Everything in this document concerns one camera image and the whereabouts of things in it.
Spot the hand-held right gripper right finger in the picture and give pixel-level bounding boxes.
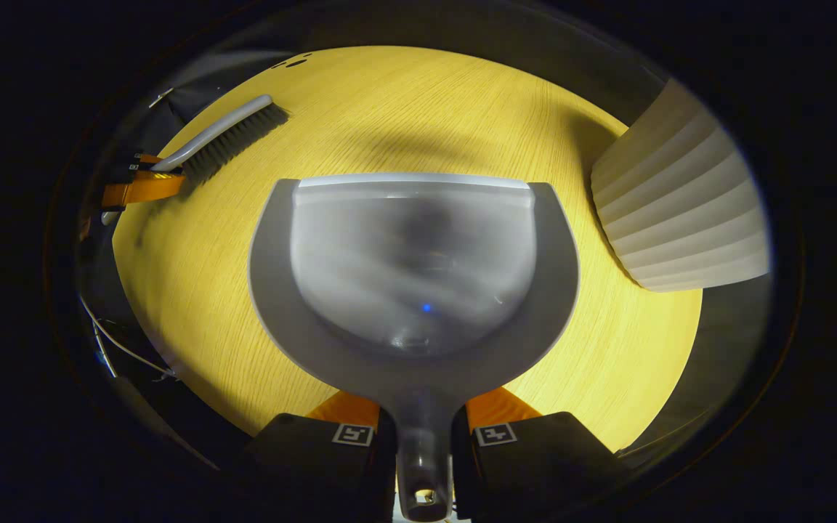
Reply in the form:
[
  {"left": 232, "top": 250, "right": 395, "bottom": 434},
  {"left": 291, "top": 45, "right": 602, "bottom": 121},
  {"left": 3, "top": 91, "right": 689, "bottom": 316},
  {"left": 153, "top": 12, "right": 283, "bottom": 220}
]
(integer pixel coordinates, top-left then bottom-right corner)
[{"left": 451, "top": 387, "right": 634, "bottom": 520}]

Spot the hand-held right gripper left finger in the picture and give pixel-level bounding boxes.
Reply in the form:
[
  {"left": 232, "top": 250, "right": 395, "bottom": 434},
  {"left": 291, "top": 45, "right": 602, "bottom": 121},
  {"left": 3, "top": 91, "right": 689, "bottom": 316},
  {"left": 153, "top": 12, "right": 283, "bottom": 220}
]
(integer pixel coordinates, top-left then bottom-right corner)
[{"left": 244, "top": 390, "right": 397, "bottom": 523}]

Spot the small grey broom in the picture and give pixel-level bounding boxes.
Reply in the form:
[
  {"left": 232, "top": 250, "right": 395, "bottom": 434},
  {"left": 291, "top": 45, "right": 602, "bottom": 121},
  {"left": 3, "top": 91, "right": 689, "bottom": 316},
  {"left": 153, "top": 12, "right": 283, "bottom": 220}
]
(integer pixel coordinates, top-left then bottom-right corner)
[{"left": 101, "top": 94, "right": 290, "bottom": 224}]

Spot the grey dustpan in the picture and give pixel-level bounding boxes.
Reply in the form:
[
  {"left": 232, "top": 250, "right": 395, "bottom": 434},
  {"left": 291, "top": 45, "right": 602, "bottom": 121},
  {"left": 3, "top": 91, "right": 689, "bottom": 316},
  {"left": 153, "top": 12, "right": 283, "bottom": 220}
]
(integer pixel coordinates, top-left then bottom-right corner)
[{"left": 248, "top": 172, "right": 581, "bottom": 522}]

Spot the white ribbed garbage bin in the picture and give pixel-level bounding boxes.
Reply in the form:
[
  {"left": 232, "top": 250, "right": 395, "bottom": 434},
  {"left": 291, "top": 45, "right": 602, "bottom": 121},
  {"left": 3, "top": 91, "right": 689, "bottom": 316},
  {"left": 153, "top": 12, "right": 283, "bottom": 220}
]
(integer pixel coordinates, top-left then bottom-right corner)
[{"left": 591, "top": 78, "right": 772, "bottom": 293}]

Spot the wooden desktop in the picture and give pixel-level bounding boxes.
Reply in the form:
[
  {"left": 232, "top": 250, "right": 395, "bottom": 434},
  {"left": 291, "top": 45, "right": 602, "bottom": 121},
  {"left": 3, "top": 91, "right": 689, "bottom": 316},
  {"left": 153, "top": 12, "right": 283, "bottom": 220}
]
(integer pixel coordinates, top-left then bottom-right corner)
[{"left": 112, "top": 46, "right": 703, "bottom": 453}]

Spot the thin white cable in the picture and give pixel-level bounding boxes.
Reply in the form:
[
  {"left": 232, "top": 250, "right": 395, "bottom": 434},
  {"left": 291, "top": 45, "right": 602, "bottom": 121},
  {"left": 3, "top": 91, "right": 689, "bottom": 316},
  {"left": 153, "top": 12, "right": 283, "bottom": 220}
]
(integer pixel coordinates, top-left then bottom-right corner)
[{"left": 78, "top": 294, "right": 179, "bottom": 382}]

